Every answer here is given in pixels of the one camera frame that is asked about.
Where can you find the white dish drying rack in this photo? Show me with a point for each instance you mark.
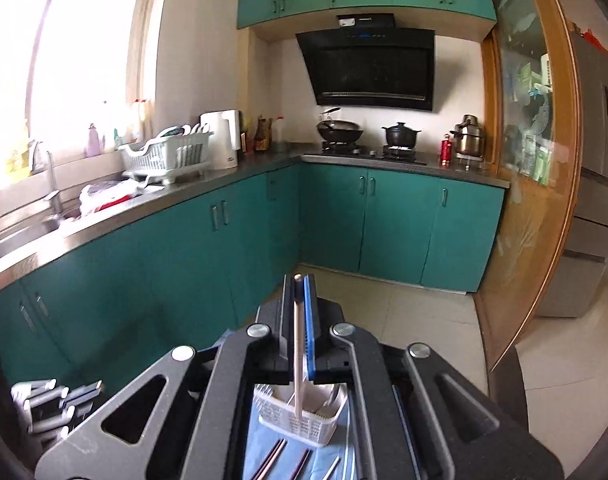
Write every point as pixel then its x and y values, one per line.
pixel 175 152

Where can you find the black chopstick right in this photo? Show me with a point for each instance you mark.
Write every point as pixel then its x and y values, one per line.
pixel 329 473

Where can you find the black clay pot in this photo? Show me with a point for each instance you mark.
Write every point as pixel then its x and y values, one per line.
pixel 401 136

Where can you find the black range hood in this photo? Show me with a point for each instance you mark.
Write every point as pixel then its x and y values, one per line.
pixel 377 65

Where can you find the wooden glass sliding door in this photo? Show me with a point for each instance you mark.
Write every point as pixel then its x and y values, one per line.
pixel 533 116

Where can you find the dark red chopstick right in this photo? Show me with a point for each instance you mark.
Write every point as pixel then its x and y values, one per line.
pixel 301 465

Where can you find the white electric kettle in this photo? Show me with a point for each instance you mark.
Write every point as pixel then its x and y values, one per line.
pixel 224 143

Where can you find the gas stove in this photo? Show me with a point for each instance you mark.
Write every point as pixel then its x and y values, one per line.
pixel 390 153

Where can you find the steel kettle pot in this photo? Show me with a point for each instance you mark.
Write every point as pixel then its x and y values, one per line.
pixel 469 137

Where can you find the black wok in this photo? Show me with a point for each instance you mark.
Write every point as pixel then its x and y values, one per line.
pixel 334 130

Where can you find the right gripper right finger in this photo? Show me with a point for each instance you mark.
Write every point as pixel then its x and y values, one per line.
pixel 328 357

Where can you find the red thermos bottle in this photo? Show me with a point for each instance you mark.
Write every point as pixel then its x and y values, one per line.
pixel 446 152

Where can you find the sauce bottles on counter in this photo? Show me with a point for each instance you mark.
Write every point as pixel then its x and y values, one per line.
pixel 263 137

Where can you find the steel sink faucet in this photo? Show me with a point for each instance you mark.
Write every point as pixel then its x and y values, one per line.
pixel 41 161

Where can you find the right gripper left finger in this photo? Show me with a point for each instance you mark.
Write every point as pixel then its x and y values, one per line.
pixel 275 358

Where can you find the white plastic utensil basket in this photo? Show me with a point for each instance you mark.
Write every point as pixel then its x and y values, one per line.
pixel 314 424

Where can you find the grey refrigerator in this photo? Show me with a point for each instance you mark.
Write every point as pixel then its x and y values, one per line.
pixel 584 257

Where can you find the teal lower kitchen cabinets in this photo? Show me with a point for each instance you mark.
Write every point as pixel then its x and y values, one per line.
pixel 182 269

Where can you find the blue striped tablecloth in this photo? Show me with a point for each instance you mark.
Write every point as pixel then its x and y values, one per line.
pixel 262 439

